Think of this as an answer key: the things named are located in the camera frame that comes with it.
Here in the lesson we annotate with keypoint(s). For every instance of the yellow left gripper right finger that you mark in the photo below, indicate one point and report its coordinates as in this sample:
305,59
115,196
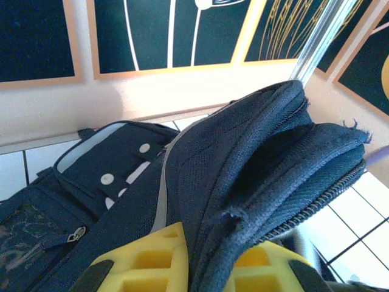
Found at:
273,273

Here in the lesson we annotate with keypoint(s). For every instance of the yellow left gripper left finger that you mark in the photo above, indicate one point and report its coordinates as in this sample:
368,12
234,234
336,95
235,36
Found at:
146,267

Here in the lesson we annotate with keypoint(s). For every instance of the navy blue backpack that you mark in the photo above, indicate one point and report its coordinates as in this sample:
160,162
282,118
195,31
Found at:
212,167

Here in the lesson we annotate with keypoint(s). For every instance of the aluminium frame post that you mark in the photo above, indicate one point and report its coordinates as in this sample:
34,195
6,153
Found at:
322,39

